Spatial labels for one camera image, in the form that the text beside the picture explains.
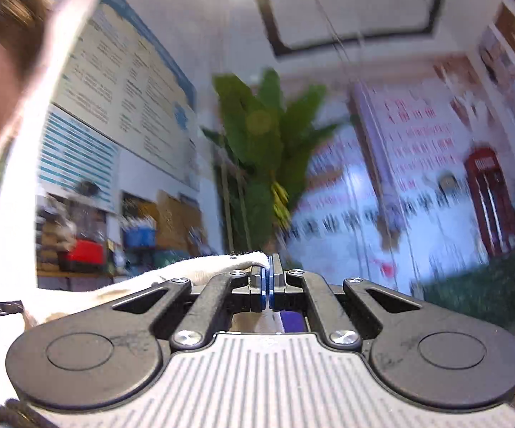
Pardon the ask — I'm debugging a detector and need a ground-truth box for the red box on shelf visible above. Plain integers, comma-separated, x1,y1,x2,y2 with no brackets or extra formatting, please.
58,239,105,274

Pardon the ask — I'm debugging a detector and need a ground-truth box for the blue box on shelf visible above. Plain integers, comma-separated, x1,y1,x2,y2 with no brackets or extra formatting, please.
123,226,156,249

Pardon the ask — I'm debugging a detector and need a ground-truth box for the cream polka dot garment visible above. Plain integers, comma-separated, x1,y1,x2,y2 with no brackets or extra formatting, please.
21,251,269,330

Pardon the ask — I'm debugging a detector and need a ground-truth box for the green potted plant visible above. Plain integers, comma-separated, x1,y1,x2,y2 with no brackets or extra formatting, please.
202,68,343,250

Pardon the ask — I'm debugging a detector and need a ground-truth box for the white and blue notice board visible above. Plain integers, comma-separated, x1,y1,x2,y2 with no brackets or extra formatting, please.
38,0,199,213

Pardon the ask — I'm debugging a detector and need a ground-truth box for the red telephone booth model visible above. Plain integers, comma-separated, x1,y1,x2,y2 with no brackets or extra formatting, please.
464,146,515,258

